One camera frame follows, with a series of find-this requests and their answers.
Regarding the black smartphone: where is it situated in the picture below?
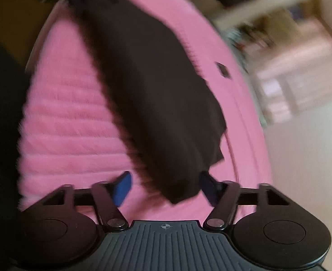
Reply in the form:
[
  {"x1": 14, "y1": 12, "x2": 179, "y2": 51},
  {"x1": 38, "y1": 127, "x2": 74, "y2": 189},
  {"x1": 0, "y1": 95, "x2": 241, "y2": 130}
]
[{"x1": 215, "y1": 62, "x2": 230, "y2": 79}]

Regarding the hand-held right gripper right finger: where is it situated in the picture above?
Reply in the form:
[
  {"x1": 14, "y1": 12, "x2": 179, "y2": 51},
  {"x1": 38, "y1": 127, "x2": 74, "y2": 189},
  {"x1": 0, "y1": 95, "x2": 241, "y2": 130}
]
[{"x1": 200, "y1": 171, "x2": 291, "y2": 231}]

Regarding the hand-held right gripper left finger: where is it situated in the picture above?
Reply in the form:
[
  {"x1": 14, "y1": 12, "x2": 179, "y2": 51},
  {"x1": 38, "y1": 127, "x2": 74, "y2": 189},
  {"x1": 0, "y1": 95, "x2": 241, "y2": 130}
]
[{"x1": 41, "y1": 171, "x2": 133, "y2": 231}]

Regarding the dark brown long-sleeved shirt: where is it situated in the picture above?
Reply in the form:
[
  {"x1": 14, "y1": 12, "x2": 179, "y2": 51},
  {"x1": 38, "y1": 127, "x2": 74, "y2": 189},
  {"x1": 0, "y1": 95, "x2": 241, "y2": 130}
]
[{"x1": 67, "y1": 0, "x2": 228, "y2": 205}]

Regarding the pink ribbed blanket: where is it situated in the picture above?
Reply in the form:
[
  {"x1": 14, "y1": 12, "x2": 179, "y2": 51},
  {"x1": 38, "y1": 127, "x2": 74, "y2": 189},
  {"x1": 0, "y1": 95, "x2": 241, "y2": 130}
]
[{"x1": 17, "y1": 0, "x2": 274, "y2": 224}]

